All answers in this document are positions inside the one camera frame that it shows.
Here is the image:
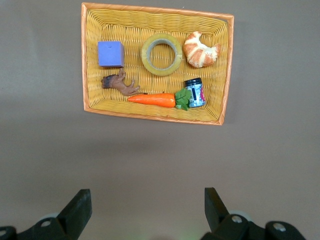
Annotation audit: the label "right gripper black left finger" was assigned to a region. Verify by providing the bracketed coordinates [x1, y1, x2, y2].
[0, 188, 93, 240]

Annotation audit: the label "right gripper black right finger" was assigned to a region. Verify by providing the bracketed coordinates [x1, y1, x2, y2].
[202, 187, 307, 240]

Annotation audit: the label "clear yellowish tape roll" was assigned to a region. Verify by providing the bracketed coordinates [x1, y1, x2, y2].
[140, 33, 184, 77]

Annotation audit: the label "brown table cloth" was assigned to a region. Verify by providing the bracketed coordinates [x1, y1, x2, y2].
[0, 0, 320, 240]

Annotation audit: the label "brown toy lion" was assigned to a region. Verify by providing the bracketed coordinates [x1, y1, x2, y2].
[100, 68, 141, 97]

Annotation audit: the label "orange toy carrot green leaves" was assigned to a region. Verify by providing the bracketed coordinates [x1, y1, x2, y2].
[127, 87, 193, 112]

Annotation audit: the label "purple foam cube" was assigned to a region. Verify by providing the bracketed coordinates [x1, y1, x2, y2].
[97, 40, 125, 68]

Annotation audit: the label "toy croissant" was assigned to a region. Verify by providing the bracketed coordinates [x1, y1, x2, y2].
[183, 30, 221, 69]

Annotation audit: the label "yellow wicker basket orange rim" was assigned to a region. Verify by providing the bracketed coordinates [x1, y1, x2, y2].
[80, 2, 235, 126]

